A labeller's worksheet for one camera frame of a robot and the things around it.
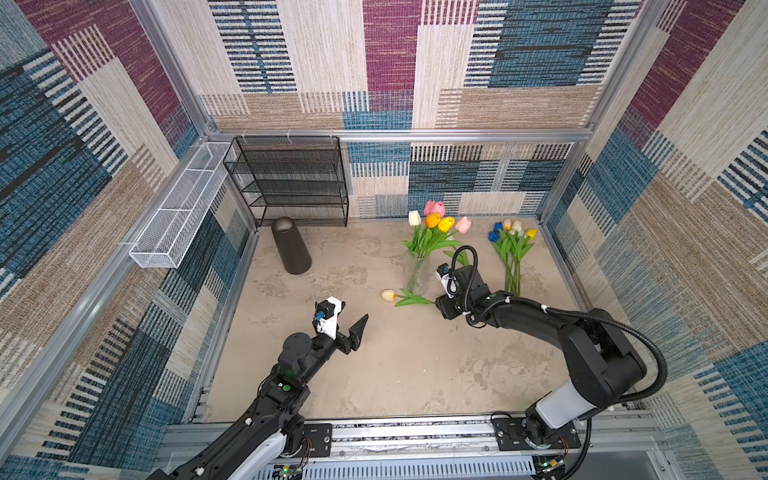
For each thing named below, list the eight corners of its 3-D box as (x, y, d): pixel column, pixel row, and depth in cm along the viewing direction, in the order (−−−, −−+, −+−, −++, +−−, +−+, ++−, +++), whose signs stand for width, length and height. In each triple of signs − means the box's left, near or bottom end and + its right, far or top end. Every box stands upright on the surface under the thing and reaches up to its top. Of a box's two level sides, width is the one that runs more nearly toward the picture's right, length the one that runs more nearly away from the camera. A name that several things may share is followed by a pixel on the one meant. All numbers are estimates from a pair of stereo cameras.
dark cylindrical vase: (285, 274, 106) (267, 237, 91) (290, 255, 112) (274, 217, 97) (309, 274, 106) (295, 237, 91) (312, 255, 112) (300, 217, 97)
